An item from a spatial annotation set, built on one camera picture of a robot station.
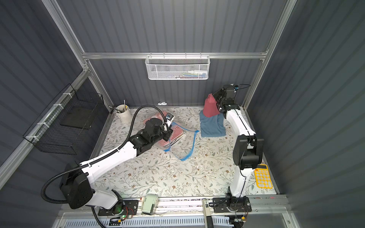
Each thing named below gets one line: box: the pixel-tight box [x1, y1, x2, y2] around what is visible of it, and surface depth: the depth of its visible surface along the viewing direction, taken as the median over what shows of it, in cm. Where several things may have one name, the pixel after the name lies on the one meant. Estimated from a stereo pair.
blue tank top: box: [199, 109, 227, 138], surface depth 108 cm
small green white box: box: [141, 193, 159, 216], surface depth 72 cm
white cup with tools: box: [115, 99, 133, 124], surface depth 110 cm
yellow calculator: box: [253, 164, 274, 190], surface depth 82 cm
